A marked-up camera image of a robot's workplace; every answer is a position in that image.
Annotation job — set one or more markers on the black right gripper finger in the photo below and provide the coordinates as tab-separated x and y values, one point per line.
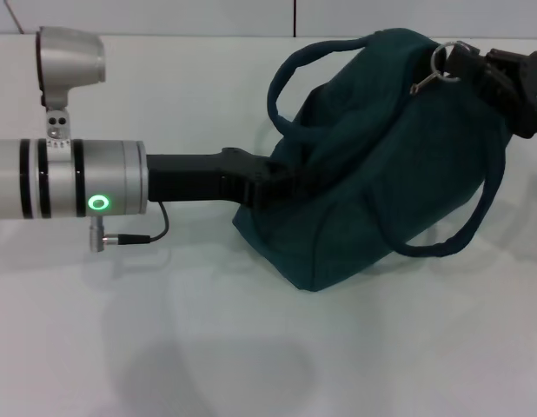
472	69

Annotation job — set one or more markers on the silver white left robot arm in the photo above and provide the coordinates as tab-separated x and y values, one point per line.
68	178

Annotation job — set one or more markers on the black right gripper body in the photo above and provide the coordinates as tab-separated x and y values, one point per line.
533	95

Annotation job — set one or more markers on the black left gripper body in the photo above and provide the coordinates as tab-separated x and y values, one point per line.
199	178

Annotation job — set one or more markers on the teal insulated lunch bag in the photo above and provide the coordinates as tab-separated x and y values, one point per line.
381	174

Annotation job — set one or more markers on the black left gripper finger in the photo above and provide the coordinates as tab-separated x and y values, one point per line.
307	182

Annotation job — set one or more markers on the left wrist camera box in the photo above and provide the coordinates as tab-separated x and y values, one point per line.
68	74

